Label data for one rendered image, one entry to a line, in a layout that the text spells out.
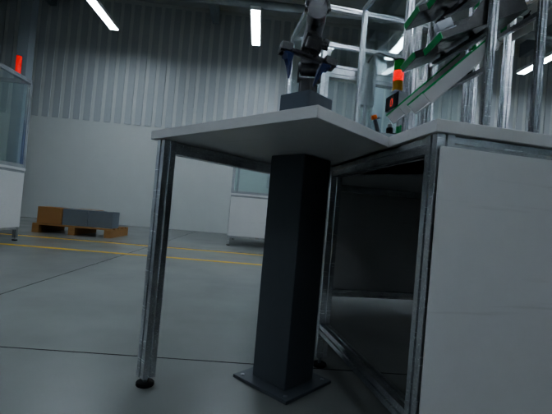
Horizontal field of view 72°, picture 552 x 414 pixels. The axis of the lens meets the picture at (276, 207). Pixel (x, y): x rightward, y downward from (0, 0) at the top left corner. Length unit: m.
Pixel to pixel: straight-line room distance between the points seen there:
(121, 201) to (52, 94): 3.14
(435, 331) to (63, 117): 10.43
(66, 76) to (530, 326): 10.82
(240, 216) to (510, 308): 5.73
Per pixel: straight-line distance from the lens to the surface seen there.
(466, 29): 1.40
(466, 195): 0.97
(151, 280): 1.34
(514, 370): 1.12
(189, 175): 9.74
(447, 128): 0.95
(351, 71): 2.93
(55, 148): 10.87
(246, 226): 6.52
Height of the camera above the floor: 0.62
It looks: 1 degrees up
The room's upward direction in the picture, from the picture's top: 5 degrees clockwise
